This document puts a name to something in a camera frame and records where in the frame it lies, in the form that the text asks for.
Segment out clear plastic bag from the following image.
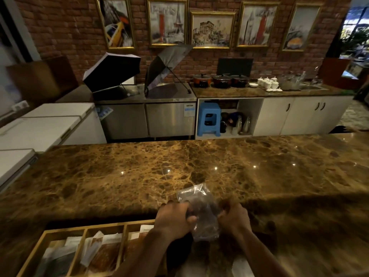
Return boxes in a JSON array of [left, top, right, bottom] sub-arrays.
[[176, 183, 225, 243]]

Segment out clock tower framed painting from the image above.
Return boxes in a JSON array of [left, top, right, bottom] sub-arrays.
[[236, 1, 281, 49]]

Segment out person's right hand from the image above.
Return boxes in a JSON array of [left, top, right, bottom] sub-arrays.
[[218, 198, 253, 240]]

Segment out brown sachet packets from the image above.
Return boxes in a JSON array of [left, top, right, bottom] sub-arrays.
[[80, 231, 123, 276]]

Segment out person's left forearm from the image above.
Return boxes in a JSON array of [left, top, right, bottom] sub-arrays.
[[111, 230, 177, 277]]

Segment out wooden compartment tray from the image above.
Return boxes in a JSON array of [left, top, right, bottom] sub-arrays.
[[16, 219, 169, 277]]

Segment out person's left hand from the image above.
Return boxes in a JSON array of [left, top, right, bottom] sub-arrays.
[[154, 200, 198, 243]]

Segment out red pot with lid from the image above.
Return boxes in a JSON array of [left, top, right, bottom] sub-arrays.
[[193, 73, 212, 88], [211, 73, 232, 89], [231, 74, 250, 88]]

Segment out grey open umbrella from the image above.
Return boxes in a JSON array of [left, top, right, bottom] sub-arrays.
[[144, 43, 195, 98]]

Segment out grey sachet packets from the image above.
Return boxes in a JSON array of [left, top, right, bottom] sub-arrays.
[[36, 236, 85, 277]]

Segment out tower and booth framed painting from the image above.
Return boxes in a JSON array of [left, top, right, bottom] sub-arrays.
[[145, 0, 189, 48]]

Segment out group of glass jars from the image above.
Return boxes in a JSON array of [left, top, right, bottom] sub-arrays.
[[279, 70, 324, 91]]

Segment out white chest freezer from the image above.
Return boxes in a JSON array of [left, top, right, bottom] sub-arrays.
[[0, 102, 108, 153], [0, 149, 38, 194]]

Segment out yellow tram framed painting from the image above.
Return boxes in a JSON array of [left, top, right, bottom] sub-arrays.
[[280, 3, 324, 52]]

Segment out yellow taxi framed painting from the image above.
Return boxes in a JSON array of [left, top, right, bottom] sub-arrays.
[[95, 0, 136, 51]]

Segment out black umbrella with white rim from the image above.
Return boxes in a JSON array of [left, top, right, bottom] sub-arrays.
[[82, 52, 142, 94]]

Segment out steel kettles on shelf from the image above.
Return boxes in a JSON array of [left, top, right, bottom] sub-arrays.
[[220, 112, 252, 135]]

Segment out group of white teaware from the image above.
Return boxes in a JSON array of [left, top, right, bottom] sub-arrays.
[[257, 76, 283, 92]]

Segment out orange sachet packets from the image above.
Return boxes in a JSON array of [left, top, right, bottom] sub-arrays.
[[125, 225, 155, 258]]

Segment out black flat screen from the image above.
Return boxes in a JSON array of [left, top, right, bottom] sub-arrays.
[[216, 58, 254, 78]]

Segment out building street framed painting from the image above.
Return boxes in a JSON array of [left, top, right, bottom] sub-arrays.
[[189, 10, 237, 50]]

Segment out dark wooden board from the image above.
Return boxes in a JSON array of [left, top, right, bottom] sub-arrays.
[[6, 55, 80, 107]]

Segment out person's right forearm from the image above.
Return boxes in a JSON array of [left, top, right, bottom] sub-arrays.
[[231, 229, 292, 277]]

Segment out white cabinet unit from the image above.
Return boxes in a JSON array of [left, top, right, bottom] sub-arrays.
[[195, 96, 354, 140]]

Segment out blue plastic stool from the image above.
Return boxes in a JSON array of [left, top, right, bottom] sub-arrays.
[[197, 102, 222, 138]]

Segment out stainless steel counter fridge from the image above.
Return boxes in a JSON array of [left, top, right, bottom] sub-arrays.
[[56, 82, 198, 142]]

